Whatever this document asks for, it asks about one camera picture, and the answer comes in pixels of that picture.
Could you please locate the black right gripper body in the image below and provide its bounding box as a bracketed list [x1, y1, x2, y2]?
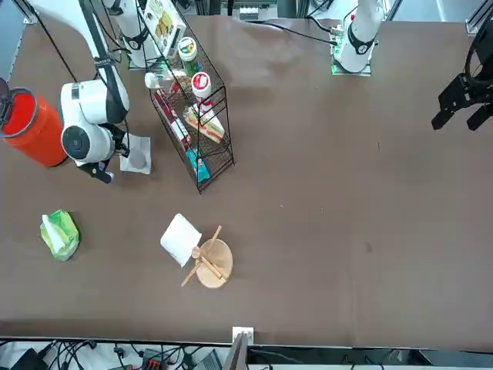
[110, 123, 130, 157]

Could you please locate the blue snack packet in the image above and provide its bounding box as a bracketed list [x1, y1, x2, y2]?
[185, 147, 211, 185]

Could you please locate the long red white box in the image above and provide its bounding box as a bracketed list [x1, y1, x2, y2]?
[153, 89, 193, 150]

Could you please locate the white tissue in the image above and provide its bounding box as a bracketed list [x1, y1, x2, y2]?
[41, 214, 67, 248]
[119, 133, 153, 176]

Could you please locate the black cable on table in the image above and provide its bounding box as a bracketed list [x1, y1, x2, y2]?
[244, 18, 334, 44]

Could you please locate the aluminium post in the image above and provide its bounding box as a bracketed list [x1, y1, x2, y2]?
[222, 333, 250, 370]

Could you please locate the wrapped sandwich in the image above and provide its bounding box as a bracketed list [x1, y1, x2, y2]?
[183, 105, 226, 145]

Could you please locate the amber clear packet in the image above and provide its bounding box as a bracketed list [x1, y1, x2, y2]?
[168, 75, 193, 96]

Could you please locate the green label jar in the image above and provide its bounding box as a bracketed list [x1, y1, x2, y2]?
[176, 36, 200, 78]

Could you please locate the black box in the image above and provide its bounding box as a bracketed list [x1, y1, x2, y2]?
[9, 348, 45, 370]

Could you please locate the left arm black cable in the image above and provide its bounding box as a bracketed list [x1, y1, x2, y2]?
[464, 25, 487, 84]

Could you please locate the black wire rack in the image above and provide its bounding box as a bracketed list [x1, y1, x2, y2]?
[136, 0, 236, 194]

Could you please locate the orange bin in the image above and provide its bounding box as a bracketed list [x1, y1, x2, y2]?
[0, 78, 69, 170]

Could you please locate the green tissue pack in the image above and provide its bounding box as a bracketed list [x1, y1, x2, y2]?
[39, 209, 82, 262]

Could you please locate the red label jar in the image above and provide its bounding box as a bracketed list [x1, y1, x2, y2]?
[191, 71, 215, 115]

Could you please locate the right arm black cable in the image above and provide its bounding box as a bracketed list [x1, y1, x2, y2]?
[17, 0, 132, 128]

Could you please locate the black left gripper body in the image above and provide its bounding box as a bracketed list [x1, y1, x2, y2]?
[471, 32, 493, 93]

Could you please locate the red black power strip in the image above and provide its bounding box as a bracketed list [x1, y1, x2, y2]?
[140, 348, 173, 369]

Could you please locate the white table edge bracket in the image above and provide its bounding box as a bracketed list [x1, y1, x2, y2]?
[232, 326, 255, 345]

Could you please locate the wooden roll stand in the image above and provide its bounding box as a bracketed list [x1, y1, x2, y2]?
[180, 225, 234, 289]

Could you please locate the white cracker box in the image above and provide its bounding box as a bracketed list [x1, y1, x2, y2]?
[144, 0, 187, 50]

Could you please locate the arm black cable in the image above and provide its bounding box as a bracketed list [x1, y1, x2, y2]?
[464, 25, 487, 84]
[17, 0, 132, 128]

